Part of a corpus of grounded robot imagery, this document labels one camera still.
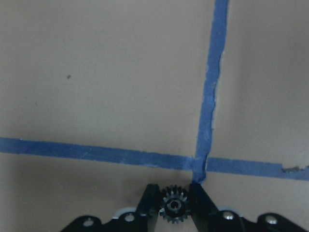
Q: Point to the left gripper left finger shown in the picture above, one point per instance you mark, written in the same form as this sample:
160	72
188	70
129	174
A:
143	218

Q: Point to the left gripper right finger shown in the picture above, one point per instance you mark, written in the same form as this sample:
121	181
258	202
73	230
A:
208	218

